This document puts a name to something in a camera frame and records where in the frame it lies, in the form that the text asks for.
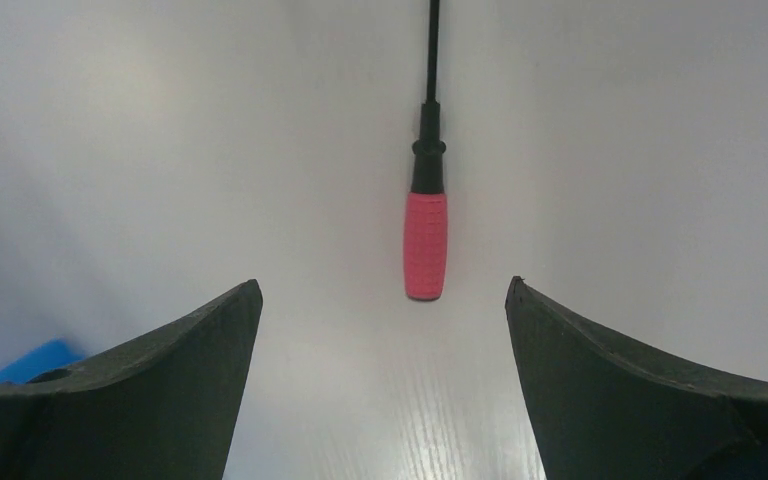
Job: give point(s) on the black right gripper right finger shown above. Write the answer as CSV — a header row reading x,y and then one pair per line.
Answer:
x,y
603,405

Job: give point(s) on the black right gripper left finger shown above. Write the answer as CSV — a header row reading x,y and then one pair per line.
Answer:
x,y
163,405

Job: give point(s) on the red handled black screwdriver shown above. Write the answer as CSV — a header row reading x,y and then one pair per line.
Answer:
x,y
425,233

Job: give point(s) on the blue plastic bin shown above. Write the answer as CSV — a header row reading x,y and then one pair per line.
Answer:
x,y
49,356

